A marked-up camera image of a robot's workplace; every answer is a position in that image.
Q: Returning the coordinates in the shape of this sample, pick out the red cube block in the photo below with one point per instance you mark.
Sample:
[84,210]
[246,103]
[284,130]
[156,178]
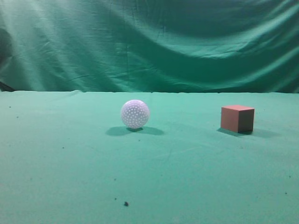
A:
[237,118]

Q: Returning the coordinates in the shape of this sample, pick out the white dimpled ball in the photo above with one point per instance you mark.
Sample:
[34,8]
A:
[135,114]

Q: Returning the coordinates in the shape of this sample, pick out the green backdrop cloth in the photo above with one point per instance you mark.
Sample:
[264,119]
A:
[150,45]

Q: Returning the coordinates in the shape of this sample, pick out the green table cloth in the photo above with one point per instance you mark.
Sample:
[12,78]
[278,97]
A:
[67,158]

